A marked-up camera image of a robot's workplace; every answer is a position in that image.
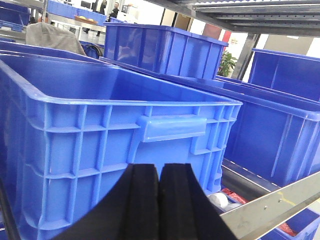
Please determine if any green potted plant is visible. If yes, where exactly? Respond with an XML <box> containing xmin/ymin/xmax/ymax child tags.
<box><xmin>217</xmin><ymin>50</ymin><xmax>238</xmax><ymax>77</ymax></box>

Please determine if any stainless steel shelf front rail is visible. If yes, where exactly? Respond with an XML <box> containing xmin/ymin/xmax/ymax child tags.
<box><xmin>221</xmin><ymin>169</ymin><xmax>320</xmax><ymax>240</ymax></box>

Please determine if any overhead dark shelf frame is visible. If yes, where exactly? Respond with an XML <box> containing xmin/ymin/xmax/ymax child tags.
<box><xmin>153</xmin><ymin>0</ymin><xmax>320</xmax><ymax>37</ymax></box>

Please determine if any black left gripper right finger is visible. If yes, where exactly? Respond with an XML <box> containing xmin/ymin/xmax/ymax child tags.
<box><xmin>158</xmin><ymin>163</ymin><xmax>236</xmax><ymax>240</ymax></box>

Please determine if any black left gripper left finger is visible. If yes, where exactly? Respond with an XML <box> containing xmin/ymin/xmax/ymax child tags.
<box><xmin>54</xmin><ymin>164</ymin><xmax>159</xmax><ymax>240</ymax></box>

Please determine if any stacked blue bin behind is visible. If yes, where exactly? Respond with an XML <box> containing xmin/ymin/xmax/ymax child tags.
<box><xmin>101</xmin><ymin>22</ymin><xmax>228</xmax><ymax>79</ymax></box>

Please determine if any right neighbouring blue bin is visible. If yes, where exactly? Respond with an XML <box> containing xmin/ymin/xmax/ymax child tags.
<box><xmin>163</xmin><ymin>75</ymin><xmax>320</xmax><ymax>187</ymax></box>

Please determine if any grey cloth cover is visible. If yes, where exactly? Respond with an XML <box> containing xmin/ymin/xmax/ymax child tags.
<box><xmin>25</xmin><ymin>22</ymin><xmax>86</xmax><ymax>56</ymax></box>

